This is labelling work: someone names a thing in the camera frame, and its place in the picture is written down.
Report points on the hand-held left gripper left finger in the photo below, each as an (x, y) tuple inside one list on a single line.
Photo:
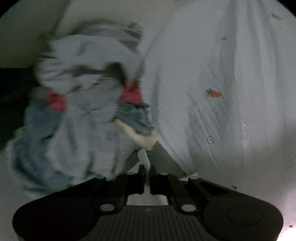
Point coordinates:
[(141, 179)]

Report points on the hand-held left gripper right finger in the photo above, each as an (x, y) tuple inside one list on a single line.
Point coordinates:
[(153, 179)]

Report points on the grey blue hoodie red cuffs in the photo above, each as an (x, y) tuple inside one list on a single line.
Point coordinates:
[(87, 111)]

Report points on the white printed bed sheet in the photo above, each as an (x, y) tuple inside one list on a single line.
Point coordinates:
[(196, 58)]

